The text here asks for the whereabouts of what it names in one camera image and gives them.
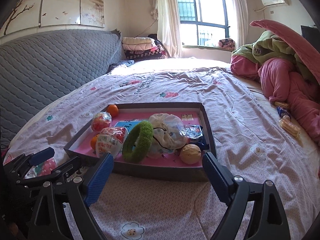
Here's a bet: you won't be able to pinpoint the cream curtain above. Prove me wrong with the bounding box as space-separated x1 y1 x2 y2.
150 0 183 58
233 0 249 48

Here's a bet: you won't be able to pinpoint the pink strawberry print bedsheet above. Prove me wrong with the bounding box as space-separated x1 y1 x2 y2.
5 59 319 239

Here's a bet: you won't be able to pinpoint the dark shallow box tray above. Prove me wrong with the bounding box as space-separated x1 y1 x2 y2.
64 102 216 182

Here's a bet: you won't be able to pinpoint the grey quilted headboard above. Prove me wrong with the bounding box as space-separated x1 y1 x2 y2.
1 29 125 149

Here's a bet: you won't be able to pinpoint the small blue snack packet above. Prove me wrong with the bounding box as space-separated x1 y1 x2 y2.
277 106 291 120

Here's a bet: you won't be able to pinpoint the dark framed window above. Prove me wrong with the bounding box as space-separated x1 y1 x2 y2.
177 0 230 47

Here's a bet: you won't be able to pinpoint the blue cookie snack packet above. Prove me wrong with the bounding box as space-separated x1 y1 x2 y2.
184 125 210 151

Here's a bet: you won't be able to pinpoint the floral wall painting panels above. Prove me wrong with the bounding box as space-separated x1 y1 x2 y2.
1 0 105 37

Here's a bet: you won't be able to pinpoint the tan walnut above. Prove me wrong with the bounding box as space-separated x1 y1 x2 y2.
179 144 202 165

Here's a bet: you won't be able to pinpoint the green fuzzy hair scrunchie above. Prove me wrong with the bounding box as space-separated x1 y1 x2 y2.
122 121 153 163

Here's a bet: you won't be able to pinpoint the left cream curtain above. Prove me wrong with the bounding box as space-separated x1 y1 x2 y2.
150 0 183 58

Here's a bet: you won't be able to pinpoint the folded floral cloth on sill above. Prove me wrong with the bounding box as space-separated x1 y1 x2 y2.
218 38 235 51

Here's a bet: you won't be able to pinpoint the dark blue pillow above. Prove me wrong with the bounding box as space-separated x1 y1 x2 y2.
107 60 135 73

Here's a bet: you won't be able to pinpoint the pink crumpled blanket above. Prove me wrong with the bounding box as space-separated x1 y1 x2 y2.
231 55 319 144

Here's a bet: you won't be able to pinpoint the red apple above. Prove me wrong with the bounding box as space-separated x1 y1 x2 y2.
95 127 128 159

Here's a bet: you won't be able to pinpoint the green blanket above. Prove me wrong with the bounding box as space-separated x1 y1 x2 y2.
231 30 315 81

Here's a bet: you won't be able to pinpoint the yellow wafer snack pack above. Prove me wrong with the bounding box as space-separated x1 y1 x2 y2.
279 119 300 138

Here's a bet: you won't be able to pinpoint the black television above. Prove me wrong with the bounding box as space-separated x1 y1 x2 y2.
300 25 320 52

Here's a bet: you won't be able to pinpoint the cream printed shower cap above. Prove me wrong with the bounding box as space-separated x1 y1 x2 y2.
147 113 188 159

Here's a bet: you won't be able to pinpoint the right cream curtain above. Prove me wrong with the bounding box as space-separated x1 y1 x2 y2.
233 0 249 48

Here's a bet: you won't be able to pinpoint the large orange tangerine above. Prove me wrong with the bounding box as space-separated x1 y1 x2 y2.
90 134 99 151

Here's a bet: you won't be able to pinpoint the stack of folded blankets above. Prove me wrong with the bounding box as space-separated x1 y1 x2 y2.
122 37 169 62

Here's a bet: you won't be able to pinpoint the apple with blue label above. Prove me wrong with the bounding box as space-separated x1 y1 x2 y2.
91 112 112 132

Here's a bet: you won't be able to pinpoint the small orange tangerine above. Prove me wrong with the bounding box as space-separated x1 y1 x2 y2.
106 104 119 118

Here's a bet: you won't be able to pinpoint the upper yellow snack pack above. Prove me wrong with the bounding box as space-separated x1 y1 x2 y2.
273 101 290 109

